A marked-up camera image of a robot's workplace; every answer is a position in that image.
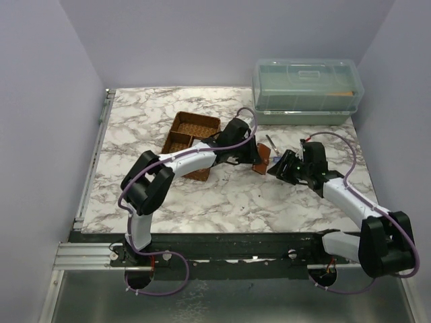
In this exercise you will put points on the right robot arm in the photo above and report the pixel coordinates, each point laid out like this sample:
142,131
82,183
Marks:
385,244

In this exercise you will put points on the brown leather card holder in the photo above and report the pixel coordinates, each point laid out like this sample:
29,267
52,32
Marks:
264,153

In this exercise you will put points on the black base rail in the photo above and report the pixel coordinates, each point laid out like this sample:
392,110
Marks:
223,256

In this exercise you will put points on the clear lidded plastic box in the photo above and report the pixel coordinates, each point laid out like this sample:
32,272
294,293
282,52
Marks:
305,91

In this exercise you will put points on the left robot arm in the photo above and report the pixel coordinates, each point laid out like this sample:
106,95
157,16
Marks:
146,185

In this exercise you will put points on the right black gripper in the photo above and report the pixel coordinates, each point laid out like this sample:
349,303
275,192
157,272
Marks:
289,159

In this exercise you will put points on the aluminium side rail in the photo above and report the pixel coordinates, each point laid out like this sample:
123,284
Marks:
78,221

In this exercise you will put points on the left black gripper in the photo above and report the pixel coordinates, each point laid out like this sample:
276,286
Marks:
252,156

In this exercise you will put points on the brown woven basket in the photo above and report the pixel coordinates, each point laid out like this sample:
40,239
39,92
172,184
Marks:
188,129

